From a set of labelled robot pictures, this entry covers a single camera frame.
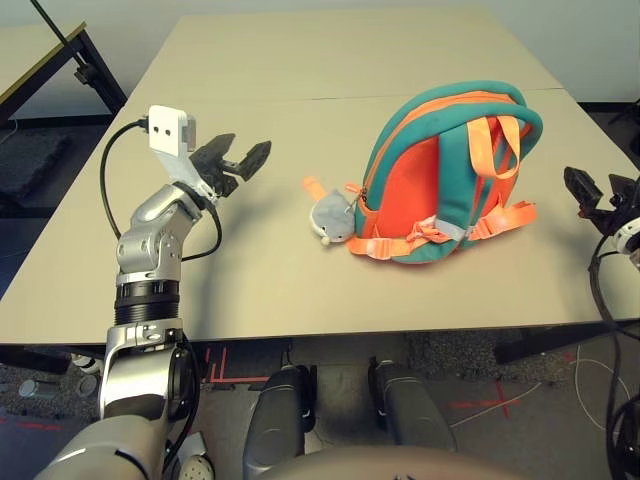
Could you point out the black table support beam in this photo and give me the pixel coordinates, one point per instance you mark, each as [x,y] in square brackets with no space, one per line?
[35,357]
[550,345]

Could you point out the dark foam floor mat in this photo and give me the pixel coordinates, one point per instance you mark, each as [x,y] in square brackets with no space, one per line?
[32,157]

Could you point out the red floor tape cross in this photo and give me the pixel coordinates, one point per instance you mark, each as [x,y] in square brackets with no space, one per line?
[487,402]

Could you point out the black framed side table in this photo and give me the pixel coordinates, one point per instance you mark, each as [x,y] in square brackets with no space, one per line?
[85,55]

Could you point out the grey robot left leg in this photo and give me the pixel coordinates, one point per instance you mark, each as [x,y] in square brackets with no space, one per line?
[277,420]

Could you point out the striped white shoe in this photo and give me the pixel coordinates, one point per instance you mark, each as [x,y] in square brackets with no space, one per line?
[87,364]

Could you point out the orange and teal backpack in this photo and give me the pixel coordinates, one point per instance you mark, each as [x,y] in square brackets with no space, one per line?
[425,175]

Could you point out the metal can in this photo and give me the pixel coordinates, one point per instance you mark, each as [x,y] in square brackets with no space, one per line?
[35,389]

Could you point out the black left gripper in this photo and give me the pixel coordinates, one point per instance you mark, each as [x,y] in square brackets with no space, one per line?
[220,177]

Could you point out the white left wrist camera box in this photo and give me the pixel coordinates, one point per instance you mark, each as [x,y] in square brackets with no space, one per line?
[167,127]

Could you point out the white perforated shoe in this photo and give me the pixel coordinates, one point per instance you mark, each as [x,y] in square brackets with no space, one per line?
[195,465]

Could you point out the grey white plush seal charm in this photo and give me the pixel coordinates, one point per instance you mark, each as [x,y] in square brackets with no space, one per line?
[332,220]

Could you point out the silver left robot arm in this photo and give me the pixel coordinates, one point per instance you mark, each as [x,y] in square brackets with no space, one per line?
[145,280]

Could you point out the green pole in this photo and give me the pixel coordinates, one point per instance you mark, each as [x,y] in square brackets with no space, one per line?
[47,20]

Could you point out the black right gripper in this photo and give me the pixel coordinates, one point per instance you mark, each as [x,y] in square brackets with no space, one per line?
[617,220]

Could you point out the grey robot torso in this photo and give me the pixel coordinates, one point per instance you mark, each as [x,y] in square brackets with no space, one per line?
[400,467]

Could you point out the grey robot right leg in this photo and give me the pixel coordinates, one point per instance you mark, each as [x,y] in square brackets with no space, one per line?
[410,405]

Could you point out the grey robot leg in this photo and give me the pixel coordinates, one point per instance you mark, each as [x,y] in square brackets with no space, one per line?
[277,420]
[410,405]

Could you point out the red floor tape lines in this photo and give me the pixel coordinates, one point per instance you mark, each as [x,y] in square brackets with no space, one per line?
[230,377]

